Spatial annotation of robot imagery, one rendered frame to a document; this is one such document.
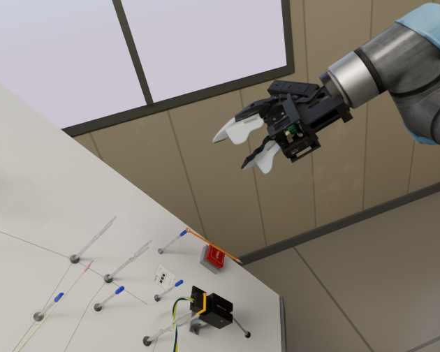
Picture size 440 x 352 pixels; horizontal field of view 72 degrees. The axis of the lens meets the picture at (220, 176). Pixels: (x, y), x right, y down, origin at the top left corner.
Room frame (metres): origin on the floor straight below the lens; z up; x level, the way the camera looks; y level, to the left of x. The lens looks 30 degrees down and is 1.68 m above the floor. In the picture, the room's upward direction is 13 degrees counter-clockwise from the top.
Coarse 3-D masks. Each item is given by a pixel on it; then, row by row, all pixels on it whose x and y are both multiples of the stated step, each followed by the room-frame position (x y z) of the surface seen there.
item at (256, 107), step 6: (258, 102) 0.48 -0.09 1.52; (264, 102) 0.47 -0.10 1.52; (270, 102) 0.47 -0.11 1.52; (246, 108) 0.48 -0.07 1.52; (252, 108) 0.47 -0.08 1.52; (258, 108) 0.47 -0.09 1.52; (264, 108) 0.47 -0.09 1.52; (240, 114) 0.48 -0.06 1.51; (246, 114) 0.48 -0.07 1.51; (252, 114) 0.47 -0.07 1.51; (264, 114) 0.47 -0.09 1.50; (240, 120) 0.47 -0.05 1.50
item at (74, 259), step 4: (112, 220) 0.42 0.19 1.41; (108, 224) 0.40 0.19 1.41; (104, 228) 0.41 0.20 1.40; (100, 232) 0.43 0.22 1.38; (96, 236) 0.41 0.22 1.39; (92, 240) 0.42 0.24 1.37; (88, 244) 0.42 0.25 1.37; (84, 248) 0.43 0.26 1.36; (80, 252) 0.43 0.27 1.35; (72, 256) 0.44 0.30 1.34; (76, 256) 0.43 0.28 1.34; (72, 260) 0.43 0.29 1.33; (76, 260) 0.43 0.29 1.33
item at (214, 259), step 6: (210, 246) 0.60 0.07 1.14; (216, 246) 0.61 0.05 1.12; (210, 252) 0.58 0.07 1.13; (216, 252) 0.59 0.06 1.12; (222, 252) 0.60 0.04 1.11; (210, 258) 0.56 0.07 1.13; (216, 258) 0.57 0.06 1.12; (222, 258) 0.58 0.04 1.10; (216, 264) 0.56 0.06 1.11; (222, 264) 0.57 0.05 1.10
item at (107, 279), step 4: (140, 248) 0.42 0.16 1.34; (148, 248) 0.39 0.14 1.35; (136, 252) 0.42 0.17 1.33; (140, 252) 0.40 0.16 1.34; (132, 256) 0.42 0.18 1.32; (136, 256) 0.40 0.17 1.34; (128, 260) 0.41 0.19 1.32; (132, 260) 0.40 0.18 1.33; (124, 264) 0.42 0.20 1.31; (120, 268) 0.42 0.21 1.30; (116, 272) 0.42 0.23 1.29; (104, 276) 0.43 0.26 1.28; (108, 276) 0.43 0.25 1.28; (112, 276) 0.42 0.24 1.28; (104, 280) 0.42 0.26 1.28; (108, 280) 0.42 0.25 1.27
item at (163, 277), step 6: (156, 270) 0.49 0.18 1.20; (162, 270) 0.50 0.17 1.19; (168, 270) 0.51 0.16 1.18; (156, 276) 0.48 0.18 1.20; (162, 276) 0.49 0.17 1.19; (168, 276) 0.49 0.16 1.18; (174, 276) 0.50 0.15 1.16; (156, 282) 0.47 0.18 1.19; (162, 282) 0.47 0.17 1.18; (168, 282) 0.48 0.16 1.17
